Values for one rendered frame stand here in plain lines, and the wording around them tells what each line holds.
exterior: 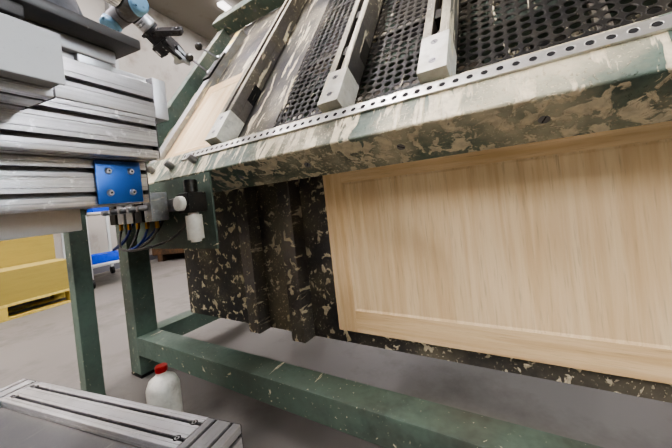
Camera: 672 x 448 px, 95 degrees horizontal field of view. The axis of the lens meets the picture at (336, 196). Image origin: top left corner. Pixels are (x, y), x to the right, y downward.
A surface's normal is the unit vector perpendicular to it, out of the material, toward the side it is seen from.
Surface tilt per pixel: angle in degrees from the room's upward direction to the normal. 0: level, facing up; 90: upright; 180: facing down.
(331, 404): 90
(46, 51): 90
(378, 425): 90
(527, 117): 144
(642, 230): 90
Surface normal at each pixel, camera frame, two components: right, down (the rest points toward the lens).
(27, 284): 0.89, -0.10
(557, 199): -0.54, 0.06
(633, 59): -0.50, -0.53
